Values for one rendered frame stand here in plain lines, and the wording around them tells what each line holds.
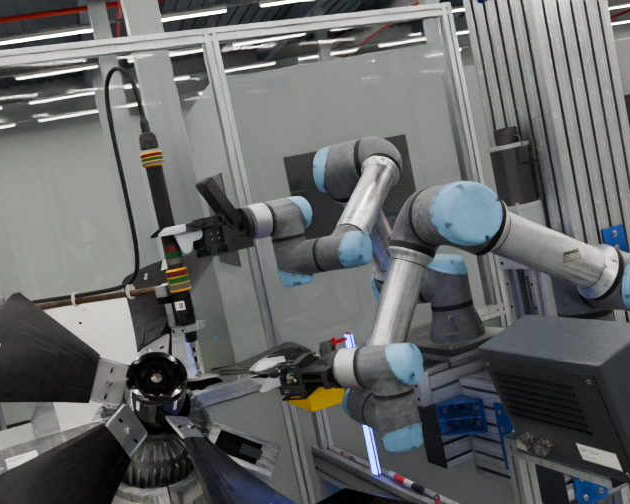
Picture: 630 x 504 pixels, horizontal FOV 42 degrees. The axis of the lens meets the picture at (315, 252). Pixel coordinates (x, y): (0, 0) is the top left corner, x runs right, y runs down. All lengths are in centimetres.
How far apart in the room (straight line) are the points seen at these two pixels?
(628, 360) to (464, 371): 116
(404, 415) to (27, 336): 76
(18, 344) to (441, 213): 87
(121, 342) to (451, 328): 87
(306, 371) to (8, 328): 61
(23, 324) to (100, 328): 34
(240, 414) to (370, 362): 107
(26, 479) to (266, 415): 112
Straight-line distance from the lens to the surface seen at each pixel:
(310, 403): 203
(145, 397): 159
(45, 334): 171
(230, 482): 157
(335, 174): 205
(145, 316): 180
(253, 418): 251
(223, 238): 169
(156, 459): 172
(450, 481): 288
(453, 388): 223
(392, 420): 149
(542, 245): 161
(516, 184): 207
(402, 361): 145
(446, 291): 223
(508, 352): 123
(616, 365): 111
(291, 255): 176
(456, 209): 148
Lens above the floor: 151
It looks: 4 degrees down
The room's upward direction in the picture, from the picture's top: 12 degrees counter-clockwise
